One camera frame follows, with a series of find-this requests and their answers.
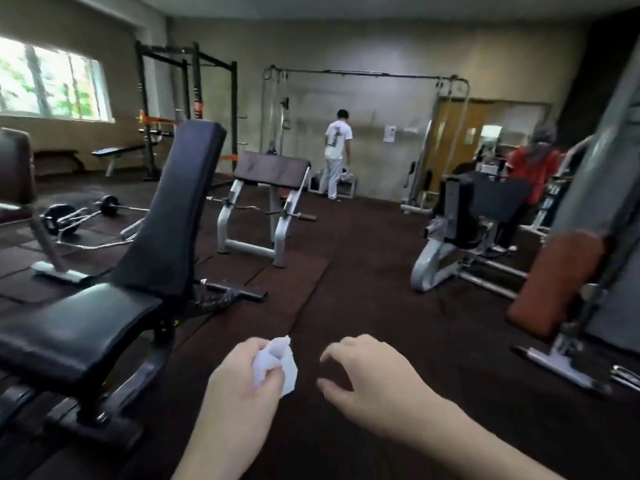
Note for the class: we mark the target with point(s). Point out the brown padded seat machine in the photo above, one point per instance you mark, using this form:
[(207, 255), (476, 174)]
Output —
[(20, 194)]

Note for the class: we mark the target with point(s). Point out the grey machine with brown pad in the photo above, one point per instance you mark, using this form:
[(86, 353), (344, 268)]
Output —
[(590, 234)]

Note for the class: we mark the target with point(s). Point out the curl bar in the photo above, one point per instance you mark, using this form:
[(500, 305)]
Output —
[(245, 204)]

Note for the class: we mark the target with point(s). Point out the black power rack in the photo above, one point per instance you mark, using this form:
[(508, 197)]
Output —
[(187, 104)]

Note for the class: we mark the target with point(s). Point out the preacher curl bench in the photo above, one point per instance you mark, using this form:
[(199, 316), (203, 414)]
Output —
[(265, 204)]

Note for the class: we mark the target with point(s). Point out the person's left forearm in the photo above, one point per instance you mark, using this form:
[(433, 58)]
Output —
[(225, 449)]

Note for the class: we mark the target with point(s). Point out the person's right thumb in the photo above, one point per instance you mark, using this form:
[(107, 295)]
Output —
[(336, 387)]

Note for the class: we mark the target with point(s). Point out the flat white-framed bench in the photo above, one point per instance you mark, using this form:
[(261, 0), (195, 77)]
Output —
[(117, 153)]

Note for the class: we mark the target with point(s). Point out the person's right forearm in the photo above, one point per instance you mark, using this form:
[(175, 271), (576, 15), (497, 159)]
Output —
[(480, 444)]

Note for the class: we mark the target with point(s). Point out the barbell with black plates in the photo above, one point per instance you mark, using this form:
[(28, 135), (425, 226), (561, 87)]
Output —
[(75, 214)]

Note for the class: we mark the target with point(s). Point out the person's left thumb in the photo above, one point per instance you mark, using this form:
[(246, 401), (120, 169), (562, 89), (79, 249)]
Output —
[(272, 382)]

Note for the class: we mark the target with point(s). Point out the person's right hand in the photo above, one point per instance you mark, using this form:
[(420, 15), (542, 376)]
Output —
[(385, 389)]

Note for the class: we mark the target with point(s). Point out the white tissue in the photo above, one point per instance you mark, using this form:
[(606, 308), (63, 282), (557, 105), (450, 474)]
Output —
[(276, 365)]

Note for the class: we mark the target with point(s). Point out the white paper notice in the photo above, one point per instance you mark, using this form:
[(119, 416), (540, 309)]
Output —
[(389, 133)]

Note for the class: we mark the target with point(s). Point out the black leg exercise machine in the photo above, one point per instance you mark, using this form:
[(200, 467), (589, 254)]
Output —
[(465, 219)]

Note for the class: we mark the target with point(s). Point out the window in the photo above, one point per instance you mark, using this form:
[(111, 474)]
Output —
[(50, 79)]

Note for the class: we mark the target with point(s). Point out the person's left hand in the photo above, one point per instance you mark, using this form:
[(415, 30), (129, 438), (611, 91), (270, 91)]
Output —
[(239, 394)]

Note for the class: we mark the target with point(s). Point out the wooden door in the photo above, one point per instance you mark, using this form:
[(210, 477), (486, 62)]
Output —
[(450, 144)]

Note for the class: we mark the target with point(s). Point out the black adjustable weight bench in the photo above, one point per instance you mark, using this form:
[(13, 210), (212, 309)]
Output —
[(125, 274)]

